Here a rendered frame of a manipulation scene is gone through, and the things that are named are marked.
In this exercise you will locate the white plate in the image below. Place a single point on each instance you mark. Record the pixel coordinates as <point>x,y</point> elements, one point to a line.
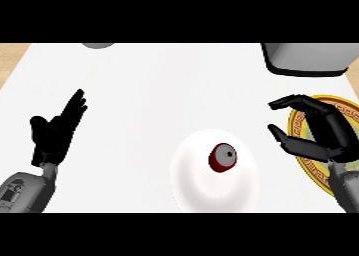
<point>201,180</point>

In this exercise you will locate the yellow patterned plate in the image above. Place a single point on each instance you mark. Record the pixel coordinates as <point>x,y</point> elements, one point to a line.
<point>356,115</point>

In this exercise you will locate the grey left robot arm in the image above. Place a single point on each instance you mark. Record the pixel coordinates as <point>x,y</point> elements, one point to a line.
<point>24,193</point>

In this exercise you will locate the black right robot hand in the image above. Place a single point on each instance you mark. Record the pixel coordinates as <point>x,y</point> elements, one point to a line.
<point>330,133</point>

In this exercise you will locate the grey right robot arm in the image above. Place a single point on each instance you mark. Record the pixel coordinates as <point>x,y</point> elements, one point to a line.
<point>352,190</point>

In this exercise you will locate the grey appliance with black base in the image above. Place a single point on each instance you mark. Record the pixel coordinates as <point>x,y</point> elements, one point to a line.
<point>312,58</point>

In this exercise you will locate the grey round object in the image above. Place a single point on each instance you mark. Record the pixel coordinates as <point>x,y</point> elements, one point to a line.
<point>97,45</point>

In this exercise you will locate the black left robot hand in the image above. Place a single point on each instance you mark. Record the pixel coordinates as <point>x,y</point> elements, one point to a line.
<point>57,133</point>

